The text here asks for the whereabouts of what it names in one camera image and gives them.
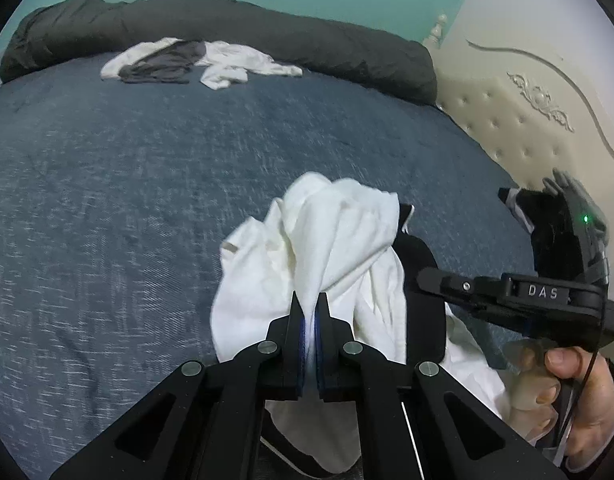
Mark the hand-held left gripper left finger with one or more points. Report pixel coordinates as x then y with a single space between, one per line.
299 345

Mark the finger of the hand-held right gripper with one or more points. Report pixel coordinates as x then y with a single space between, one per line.
452 285

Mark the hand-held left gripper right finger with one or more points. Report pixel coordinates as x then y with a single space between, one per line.
323 345

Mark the white polo shirt black collar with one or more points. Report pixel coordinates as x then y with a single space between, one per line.
327 240

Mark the person's right forearm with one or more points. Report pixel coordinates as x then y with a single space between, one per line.
594 455

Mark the person's right hand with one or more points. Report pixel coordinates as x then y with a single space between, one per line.
597 400

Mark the blue patterned bed cover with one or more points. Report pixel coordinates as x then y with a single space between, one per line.
112 200

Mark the cream tufted headboard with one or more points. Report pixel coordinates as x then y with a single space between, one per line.
537 50

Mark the white crumpled garment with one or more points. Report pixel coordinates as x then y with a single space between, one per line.
237 60

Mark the dark grey rolled duvet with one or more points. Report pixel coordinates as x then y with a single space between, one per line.
287 30

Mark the dark grey crumpled garment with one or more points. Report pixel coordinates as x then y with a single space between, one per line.
162 62

